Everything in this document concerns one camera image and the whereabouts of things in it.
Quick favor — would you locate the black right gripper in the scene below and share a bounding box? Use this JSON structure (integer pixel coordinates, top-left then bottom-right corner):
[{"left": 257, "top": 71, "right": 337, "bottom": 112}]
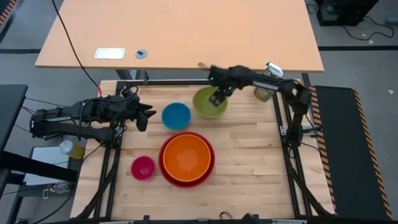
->
[{"left": 207, "top": 64, "right": 246, "bottom": 107}]

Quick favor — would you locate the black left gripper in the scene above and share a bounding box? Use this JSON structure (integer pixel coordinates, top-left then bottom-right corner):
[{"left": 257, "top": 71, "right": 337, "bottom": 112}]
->
[{"left": 122, "top": 95, "right": 158, "bottom": 133}]

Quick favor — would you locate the green bowl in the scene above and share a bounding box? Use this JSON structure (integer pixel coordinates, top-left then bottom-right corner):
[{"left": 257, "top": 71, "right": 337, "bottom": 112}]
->
[{"left": 192, "top": 86, "right": 229, "bottom": 119}]

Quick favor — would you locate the blue bowl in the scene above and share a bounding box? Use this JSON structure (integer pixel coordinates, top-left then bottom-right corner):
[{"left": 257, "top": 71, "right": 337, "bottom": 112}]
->
[{"left": 161, "top": 102, "right": 192, "bottom": 131}]

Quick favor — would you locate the green cleaner spray bottle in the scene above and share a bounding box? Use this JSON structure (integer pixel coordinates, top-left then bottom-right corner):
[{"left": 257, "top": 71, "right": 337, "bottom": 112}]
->
[{"left": 252, "top": 61, "right": 285, "bottom": 103}]

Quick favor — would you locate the large red bowl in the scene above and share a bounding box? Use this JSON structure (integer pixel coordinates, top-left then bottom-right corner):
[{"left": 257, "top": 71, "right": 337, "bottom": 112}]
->
[{"left": 157, "top": 131, "right": 216, "bottom": 189}]

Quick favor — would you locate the small pink bowl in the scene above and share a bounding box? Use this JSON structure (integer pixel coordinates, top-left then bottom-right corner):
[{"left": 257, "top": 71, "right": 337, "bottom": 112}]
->
[{"left": 130, "top": 155, "right": 157, "bottom": 182}]

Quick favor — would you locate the orange bowl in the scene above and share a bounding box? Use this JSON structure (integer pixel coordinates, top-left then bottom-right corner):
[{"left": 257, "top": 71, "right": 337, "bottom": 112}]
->
[{"left": 162, "top": 133, "right": 213, "bottom": 183}]

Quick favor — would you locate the white rectangular desk plate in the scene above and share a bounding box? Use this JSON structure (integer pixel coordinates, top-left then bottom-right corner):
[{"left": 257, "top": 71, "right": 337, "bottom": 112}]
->
[{"left": 94, "top": 47, "right": 126, "bottom": 60}]

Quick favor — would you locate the tan wooden desk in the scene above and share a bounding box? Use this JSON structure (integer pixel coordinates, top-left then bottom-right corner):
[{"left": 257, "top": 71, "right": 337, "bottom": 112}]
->
[{"left": 34, "top": 0, "right": 325, "bottom": 73}]

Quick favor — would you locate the clear bottle with yellow liquid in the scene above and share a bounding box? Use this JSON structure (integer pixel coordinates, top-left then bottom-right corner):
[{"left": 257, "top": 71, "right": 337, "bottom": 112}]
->
[{"left": 58, "top": 139, "right": 86, "bottom": 161}]

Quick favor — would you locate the white box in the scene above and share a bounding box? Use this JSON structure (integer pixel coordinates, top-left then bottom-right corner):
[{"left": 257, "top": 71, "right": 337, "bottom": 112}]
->
[{"left": 24, "top": 146, "right": 71, "bottom": 187}]

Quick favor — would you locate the black hazard striped mat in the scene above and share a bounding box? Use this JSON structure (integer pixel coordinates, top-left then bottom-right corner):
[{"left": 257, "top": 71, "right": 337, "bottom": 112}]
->
[
  {"left": 0, "top": 0, "right": 20, "bottom": 43},
  {"left": 308, "top": 84, "right": 394, "bottom": 222}
]

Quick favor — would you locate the black equipment box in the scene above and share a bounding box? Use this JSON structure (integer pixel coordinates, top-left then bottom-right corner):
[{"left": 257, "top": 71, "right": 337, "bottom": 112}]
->
[{"left": 315, "top": 0, "right": 381, "bottom": 27}]

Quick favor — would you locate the black aluminium table frame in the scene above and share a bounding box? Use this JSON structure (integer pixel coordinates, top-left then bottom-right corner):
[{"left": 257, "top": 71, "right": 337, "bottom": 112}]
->
[{"left": 74, "top": 78, "right": 335, "bottom": 224}]

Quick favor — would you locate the black cable with red tip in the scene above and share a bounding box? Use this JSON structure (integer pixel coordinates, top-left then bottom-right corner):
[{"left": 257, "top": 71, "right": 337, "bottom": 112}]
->
[{"left": 51, "top": 0, "right": 104, "bottom": 98}]

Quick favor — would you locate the black table-level camera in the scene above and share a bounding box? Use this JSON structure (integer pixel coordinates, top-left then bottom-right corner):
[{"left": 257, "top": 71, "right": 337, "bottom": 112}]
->
[{"left": 240, "top": 212, "right": 259, "bottom": 224}]

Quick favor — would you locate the black floor cable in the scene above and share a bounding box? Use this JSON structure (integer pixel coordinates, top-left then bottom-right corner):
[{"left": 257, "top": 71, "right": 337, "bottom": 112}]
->
[{"left": 341, "top": 15, "right": 396, "bottom": 42}]

